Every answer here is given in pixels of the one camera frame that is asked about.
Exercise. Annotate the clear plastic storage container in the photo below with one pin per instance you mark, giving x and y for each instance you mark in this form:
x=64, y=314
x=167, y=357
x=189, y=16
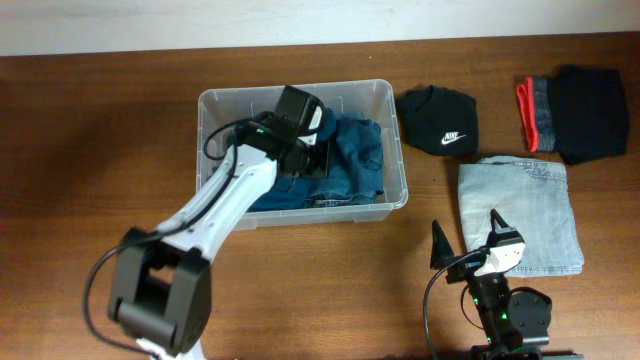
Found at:
x=373, y=98

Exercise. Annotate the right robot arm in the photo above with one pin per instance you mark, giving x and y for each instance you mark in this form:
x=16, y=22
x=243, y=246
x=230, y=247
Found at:
x=515, y=321

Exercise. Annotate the black shorts red waistband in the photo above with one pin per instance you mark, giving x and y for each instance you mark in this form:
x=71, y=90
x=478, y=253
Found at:
x=579, y=113

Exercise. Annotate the folded light blue jeans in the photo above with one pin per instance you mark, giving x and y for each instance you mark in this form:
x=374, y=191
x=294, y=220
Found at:
x=530, y=195

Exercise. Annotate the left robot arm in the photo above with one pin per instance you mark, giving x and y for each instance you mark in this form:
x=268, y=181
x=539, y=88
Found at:
x=161, y=291

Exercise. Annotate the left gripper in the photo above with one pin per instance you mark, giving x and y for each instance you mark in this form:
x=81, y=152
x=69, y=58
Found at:
x=316, y=163

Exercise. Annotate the dark blue teal cloth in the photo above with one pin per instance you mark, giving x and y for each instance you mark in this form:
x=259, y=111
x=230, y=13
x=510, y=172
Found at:
x=290, y=193

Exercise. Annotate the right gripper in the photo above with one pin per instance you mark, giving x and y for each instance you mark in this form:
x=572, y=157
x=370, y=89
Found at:
x=441, y=252

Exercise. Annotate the dark blue jeans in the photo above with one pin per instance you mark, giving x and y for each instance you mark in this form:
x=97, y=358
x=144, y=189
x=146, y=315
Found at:
x=356, y=159

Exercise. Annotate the black Nike shirt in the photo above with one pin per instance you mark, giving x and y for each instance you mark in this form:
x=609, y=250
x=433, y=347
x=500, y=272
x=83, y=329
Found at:
x=439, y=121

